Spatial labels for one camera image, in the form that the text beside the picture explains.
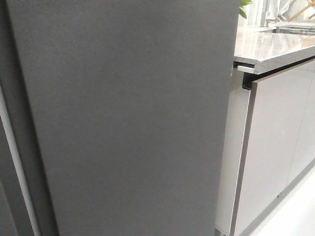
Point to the dark grey fridge door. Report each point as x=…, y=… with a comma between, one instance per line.
x=117, y=110

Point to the light grey cabinet door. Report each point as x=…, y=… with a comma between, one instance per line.
x=274, y=117

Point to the far grey cabinet door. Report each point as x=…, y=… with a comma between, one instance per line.
x=304, y=152

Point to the left dark fridge door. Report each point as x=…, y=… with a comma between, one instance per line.
x=14, y=218

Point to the grey kitchen countertop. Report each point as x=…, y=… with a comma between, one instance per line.
x=258, y=50

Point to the green plant leaves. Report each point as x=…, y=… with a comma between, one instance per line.
x=242, y=10

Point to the steel kitchen faucet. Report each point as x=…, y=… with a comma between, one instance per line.
x=269, y=12

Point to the metal dish rack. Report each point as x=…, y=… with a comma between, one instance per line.
x=300, y=28

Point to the wooden stick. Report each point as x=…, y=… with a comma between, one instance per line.
x=311, y=4

